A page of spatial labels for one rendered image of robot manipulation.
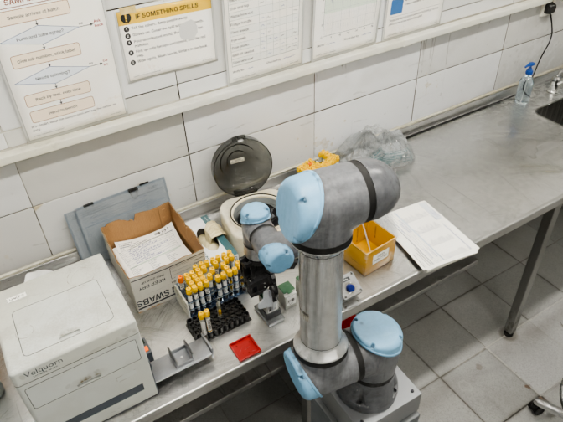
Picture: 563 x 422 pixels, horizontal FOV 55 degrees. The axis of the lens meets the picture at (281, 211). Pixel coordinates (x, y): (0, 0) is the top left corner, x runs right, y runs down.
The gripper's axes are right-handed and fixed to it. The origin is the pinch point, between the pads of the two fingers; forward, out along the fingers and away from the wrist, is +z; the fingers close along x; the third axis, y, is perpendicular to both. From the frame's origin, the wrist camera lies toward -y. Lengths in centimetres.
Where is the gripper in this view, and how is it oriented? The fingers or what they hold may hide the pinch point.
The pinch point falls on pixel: (268, 301)
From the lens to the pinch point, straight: 159.8
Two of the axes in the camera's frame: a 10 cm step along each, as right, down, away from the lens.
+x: 5.3, 5.1, -6.8
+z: 0.3, 7.8, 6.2
